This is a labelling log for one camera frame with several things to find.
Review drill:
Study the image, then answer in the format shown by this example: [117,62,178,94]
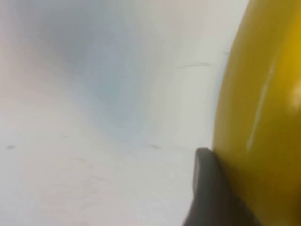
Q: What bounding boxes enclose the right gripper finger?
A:
[182,147,261,226]

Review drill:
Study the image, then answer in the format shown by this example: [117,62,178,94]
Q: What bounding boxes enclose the yellow banana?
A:
[211,0,301,226]

